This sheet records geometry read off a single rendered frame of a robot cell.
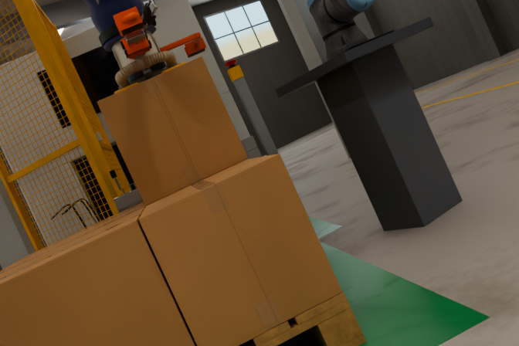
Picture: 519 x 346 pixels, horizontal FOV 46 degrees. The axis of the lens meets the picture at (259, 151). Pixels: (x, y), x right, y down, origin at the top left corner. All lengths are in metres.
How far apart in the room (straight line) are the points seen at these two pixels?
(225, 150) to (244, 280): 0.70
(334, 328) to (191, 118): 0.92
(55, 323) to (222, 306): 0.41
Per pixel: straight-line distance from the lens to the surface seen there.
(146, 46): 2.21
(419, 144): 2.56
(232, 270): 1.58
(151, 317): 1.59
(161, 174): 2.16
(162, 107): 2.17
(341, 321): 1.66
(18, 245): 3.60
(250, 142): 2.84
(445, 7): 12.80
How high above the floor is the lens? 0.62
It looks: 2 degrees down
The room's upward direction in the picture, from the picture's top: 25 degrees counter-clockwise
